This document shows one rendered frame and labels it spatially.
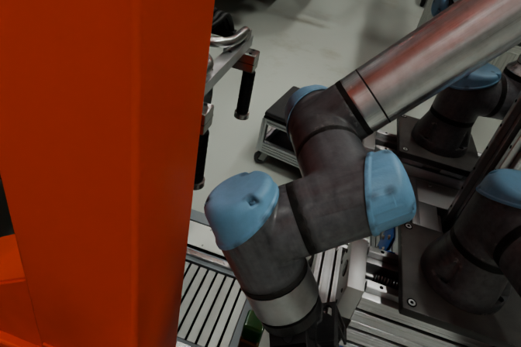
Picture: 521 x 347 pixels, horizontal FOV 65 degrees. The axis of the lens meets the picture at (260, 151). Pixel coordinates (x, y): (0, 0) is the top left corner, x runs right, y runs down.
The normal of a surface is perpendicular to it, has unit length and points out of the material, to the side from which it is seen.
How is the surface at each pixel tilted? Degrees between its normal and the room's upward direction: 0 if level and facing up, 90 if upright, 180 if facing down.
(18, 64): 90
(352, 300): 90
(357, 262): 0
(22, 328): 90
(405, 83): 73
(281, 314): 82
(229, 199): 33
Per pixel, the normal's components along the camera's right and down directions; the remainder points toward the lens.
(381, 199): -0.05, 0.06
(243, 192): -0.36, -0.85
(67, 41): -0.27, 0.52
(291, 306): 0.25, 0.31
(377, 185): -0.18, -0.30
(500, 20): -0.17, 0.24
